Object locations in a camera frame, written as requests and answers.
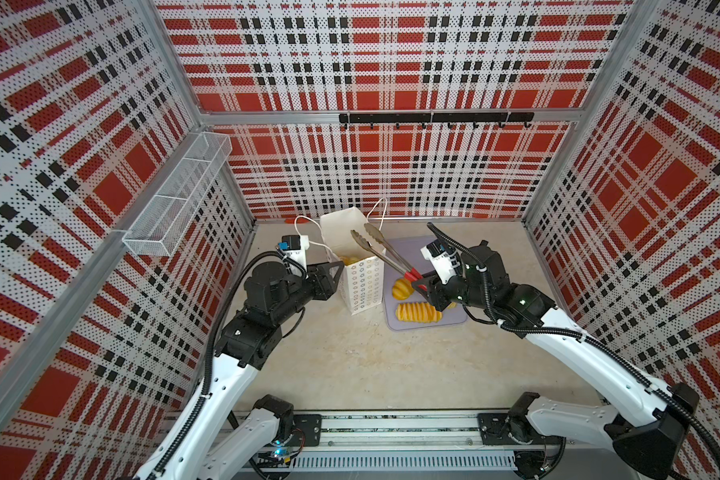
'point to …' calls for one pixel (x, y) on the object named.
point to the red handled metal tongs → (409, 272)
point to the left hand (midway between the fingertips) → (337, 269)
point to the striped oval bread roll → (349, 259)
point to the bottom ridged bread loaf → (418, 312)
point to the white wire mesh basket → (159, 227)
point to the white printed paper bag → (364, 270)
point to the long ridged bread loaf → (452, 305)
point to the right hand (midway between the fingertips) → (419, 284)
